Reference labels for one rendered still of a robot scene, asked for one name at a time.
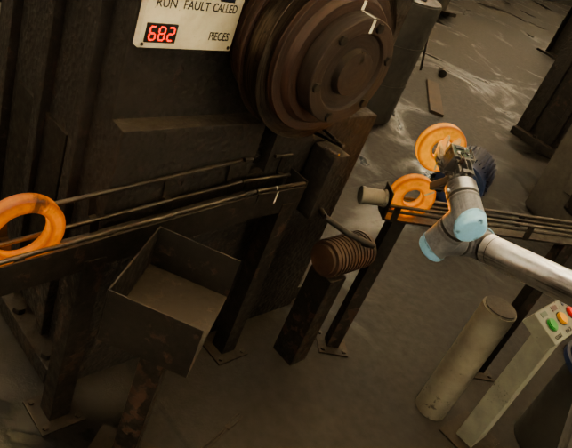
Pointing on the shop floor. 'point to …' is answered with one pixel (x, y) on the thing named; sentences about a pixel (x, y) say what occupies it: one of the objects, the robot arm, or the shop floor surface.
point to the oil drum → (405, 57)
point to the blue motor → (486, 174)
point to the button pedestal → (511, 380)
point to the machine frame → (131, 148)
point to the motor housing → (320, 292)
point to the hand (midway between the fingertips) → (443, 142)
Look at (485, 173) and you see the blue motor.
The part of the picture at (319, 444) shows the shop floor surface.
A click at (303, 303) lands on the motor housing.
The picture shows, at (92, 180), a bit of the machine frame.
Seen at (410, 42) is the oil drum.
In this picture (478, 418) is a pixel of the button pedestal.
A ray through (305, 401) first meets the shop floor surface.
